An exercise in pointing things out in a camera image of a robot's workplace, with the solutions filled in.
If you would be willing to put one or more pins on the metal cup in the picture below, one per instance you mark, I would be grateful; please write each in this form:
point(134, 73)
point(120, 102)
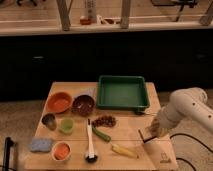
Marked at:
point(49, 121)

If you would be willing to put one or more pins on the black stand post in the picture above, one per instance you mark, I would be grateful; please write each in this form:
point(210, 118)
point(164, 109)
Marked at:
point(6, 158)

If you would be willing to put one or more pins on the green cucumber toy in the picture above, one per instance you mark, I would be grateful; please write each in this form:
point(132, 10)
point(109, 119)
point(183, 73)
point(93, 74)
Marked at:
point(101, 135)

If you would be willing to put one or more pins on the green cup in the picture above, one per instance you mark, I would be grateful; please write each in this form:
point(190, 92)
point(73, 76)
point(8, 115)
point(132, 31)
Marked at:
point(66, 126)

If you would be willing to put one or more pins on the blue sponge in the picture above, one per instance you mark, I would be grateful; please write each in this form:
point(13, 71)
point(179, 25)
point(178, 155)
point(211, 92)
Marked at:
point(41, 145)

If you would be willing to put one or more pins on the wooden board eraser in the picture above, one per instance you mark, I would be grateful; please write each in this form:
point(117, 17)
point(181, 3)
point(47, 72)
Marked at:
point(146, 135)

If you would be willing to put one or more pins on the white bowl orange inside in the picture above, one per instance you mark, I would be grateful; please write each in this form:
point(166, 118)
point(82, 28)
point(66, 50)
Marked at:
point(61, 151)

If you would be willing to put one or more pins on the dark purple bowl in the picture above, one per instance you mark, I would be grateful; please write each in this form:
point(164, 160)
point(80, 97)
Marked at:
point(83, 105)

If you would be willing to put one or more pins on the red object on shelf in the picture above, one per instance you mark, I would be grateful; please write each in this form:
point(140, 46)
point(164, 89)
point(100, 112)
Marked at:
point(84, 21)

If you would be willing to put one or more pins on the green plastic tray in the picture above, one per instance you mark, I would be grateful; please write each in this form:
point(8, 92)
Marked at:
point(122, 93)

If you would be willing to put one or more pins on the brown grape bunch toy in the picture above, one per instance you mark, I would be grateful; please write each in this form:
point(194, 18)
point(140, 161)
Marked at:
point(107, 121)

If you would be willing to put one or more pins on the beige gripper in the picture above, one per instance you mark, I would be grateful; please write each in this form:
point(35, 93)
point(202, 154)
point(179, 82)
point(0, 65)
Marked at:
point(157, 130)

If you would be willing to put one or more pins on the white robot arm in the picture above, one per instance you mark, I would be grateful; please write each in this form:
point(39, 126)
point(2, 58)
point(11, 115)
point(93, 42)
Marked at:
point(190, 102)

